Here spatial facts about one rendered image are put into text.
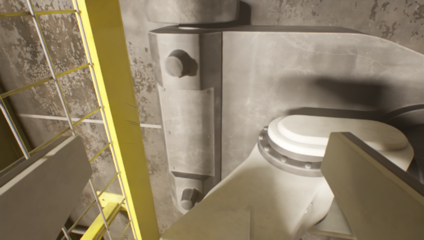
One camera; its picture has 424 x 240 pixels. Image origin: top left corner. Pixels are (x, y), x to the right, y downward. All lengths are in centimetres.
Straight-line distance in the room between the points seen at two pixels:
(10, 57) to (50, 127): 28
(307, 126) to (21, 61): 93
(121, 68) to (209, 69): 22
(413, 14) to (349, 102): 27
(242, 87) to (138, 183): 28
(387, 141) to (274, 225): 21
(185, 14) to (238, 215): 34
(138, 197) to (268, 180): 18
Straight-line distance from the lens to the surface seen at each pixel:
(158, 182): 96
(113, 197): 115
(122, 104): 26
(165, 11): 45
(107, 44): 24
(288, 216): 30
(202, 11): 43
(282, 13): 61
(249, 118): 50
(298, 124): 38
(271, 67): 46
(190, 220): 25
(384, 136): 41
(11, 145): 128
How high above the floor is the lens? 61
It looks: 60 degrees down
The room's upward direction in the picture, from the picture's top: 158 degrees counter-clockwise
